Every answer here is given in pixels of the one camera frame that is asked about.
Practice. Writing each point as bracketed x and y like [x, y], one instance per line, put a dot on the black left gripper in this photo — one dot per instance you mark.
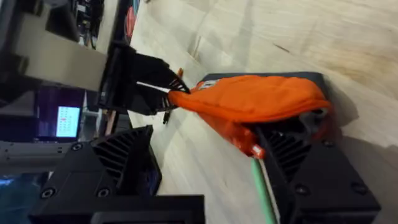
[119, 77]

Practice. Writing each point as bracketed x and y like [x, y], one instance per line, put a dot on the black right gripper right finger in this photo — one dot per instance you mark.
[329, 189]

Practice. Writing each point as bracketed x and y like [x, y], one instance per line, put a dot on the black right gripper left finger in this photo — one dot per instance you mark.
[77, 177]

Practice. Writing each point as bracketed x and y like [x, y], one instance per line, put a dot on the orange zip bag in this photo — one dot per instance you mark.
[248, 99]

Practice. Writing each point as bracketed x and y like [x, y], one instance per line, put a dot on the orange pen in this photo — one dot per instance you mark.
[179, 72]

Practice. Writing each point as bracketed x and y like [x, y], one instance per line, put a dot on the black pen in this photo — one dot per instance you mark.
[166, 118]

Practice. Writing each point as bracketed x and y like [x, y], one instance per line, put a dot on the white pen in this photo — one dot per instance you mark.
[273, 193]

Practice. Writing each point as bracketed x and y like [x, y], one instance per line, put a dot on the computer monitor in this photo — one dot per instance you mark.
[62, 118]

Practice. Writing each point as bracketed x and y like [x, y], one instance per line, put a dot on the green pen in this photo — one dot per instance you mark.
[264, 193]

